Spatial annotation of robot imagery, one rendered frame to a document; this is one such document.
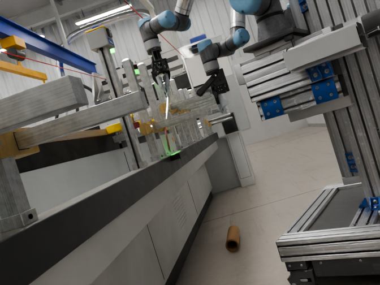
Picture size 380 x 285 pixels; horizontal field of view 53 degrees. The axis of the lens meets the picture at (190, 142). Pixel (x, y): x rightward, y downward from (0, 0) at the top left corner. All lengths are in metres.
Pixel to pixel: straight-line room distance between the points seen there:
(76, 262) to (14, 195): 0.22
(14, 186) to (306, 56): 1.09
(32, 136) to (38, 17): 10.25
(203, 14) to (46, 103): 10.84
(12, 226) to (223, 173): 3.97
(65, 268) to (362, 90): 1.35
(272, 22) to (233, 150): 2.89
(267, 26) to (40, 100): 1.32
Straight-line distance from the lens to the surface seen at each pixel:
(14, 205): 0.70
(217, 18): 11.14
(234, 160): 4.40
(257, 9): 1.57
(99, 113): 0.66
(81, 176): 1.40
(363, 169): 1.79
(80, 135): 1.48
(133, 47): 11.22
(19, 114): 0.43
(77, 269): 0.85
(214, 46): 1.90
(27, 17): 11.05
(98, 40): 1.42
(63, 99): 0.40
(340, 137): 1.84
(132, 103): 0.64
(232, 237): 2.43
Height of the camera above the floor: 0.76
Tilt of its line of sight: 1 degrees down
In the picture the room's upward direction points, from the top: 17 degrees counter-clockwise
